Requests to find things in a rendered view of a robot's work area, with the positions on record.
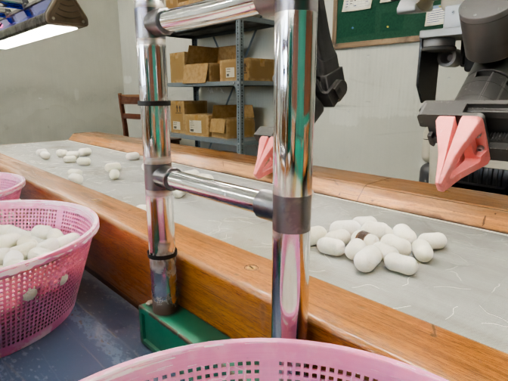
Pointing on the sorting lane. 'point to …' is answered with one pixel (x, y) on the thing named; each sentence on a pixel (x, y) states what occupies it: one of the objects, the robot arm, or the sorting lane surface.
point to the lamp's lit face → (34, 35)
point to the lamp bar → (42, 17)
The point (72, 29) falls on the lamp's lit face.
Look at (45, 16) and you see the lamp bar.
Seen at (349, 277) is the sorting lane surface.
